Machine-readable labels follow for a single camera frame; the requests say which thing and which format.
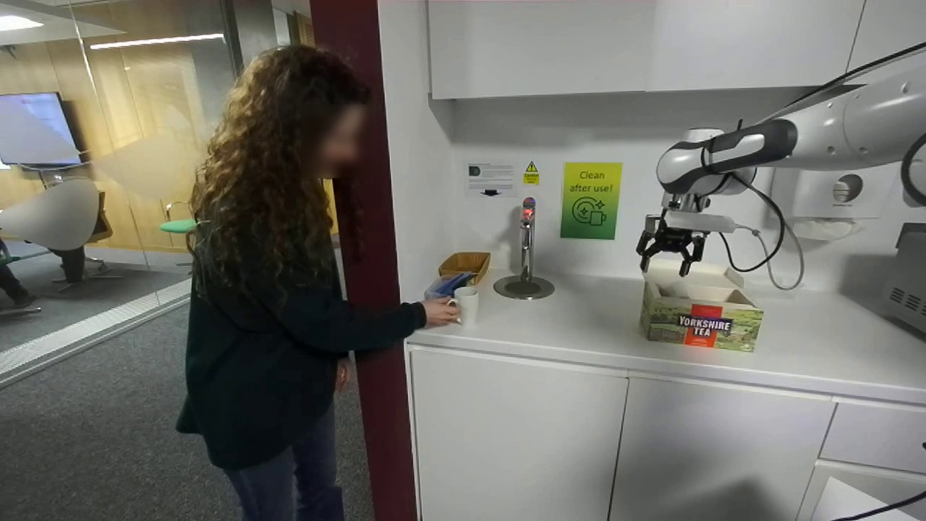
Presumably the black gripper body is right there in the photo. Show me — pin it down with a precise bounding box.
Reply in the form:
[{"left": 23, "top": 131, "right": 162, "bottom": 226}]
[{"left": 634, "top": 226, "right": 709, "bottom": 264}]

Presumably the white mug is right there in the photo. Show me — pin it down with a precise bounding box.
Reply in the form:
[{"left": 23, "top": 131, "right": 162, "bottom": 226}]
[{"left": 452, "top": 284, "right": 483, "bottom": 331}]

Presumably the green cardboard tea box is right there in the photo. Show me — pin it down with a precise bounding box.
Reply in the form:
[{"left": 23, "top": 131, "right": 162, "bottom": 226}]
[{"left": 637, "top": 258, "right": 767, "bottom": 354}]

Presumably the grey vented box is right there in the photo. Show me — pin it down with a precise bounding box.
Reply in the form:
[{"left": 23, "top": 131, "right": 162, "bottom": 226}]
[{"left": 870, "top": 219, "right": 926, "bottom": 342}]

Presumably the woman's right hand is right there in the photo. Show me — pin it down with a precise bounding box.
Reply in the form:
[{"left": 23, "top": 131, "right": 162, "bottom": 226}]
[{"left": 418, "top": 294, "right": 463, "bottom": 331}]

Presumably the green clean after use poster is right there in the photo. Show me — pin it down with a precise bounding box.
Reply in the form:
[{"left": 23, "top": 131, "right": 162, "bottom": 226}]
[{"left": 557, "top": 160, "right": 625, "bottom": 244}]

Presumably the metal stand holder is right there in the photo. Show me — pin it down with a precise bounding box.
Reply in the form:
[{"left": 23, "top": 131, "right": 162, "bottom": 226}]
[{"left": 515, "top": 195, "right": 540, "bottom": 292}]

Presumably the round metal sink drain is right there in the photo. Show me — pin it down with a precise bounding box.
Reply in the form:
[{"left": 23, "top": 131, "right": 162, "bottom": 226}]
[{"left": 492, "top": 273, "right": 557, "bottom": 300}]

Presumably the white notice label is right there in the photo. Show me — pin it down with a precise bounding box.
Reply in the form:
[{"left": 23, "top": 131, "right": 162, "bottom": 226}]
[{"left": 463, "top": 160, "right": 518, "bottom": 200}]

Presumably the white lower cabinet door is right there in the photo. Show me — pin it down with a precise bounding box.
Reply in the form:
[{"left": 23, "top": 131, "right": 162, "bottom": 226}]
[
  {"left": 611, "top": 371, "right": 835, "bottom": 521},
  {"left": 408, "top": 344, "right": 631, "bottom": 521}
]

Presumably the white upper cabinet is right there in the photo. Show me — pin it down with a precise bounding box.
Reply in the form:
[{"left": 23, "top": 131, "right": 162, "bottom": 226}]
[{"left": 424, "top": 0, "right": 926, "bottom": 102}]

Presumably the blue cloth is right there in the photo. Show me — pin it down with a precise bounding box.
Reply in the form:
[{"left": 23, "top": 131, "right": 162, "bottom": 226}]
[{"left": 421, "top": 273, "right": 475, "bottom": 300}]

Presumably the white cabinet drawer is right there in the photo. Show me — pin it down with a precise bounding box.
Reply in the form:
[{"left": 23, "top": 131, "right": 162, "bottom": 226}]
[{"left": 818, "top": 400, "right": 926, "bottom": 474}]

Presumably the dark red pillar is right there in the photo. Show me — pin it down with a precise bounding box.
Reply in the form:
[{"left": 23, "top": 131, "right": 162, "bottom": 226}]
[{"left": 310, "top": 0, "right": 415, "bottom": 521}]

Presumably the white robot mounting table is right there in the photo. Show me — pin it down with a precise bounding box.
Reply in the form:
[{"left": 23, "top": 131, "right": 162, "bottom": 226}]
[{"left": 806, "top": 472, "right": 926, "bottom": 521}]

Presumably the curly haired woman in black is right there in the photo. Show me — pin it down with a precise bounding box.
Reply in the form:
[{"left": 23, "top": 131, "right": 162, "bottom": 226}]
[{"left": 174, "top": 40, "right": 463, "bottom": 521}]

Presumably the green chair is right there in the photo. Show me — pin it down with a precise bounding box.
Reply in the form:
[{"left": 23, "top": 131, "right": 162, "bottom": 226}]
[{"left": 155, "top": 213, "right": 200, "bottom": 244}]

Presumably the ceiling light strip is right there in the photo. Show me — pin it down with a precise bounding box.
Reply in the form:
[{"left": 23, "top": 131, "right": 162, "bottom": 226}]
[{"left": 87, "top": 30, "right": 229, "bottom": 53}]

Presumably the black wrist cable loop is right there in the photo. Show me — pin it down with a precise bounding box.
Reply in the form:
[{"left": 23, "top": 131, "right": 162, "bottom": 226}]
[{"left": 718, "top": 169, "right": 806, "bottom": 292}]

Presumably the wall mounted monitor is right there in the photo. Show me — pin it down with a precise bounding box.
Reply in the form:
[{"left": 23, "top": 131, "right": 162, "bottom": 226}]
[{"left": 0, "top": 89, "right": 87, "bottom": 173}]

